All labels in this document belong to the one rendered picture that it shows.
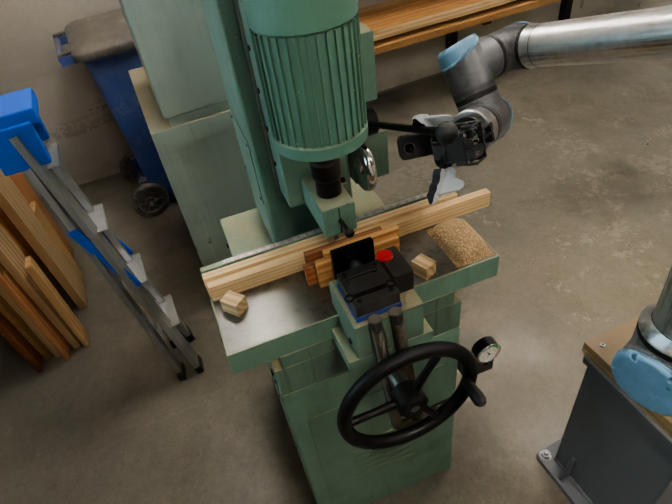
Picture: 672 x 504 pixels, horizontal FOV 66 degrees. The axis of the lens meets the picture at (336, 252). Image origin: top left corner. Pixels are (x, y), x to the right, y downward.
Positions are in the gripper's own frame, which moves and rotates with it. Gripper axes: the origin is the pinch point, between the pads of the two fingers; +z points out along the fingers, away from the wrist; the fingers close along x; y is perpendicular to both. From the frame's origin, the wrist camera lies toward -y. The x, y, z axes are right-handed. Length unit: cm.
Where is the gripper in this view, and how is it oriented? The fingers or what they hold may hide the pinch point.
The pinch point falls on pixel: (417, 163)
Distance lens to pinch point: 91.8
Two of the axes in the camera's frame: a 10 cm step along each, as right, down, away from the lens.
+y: 8.1, -0.1, -5.8
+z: -5.3, 4.0, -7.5
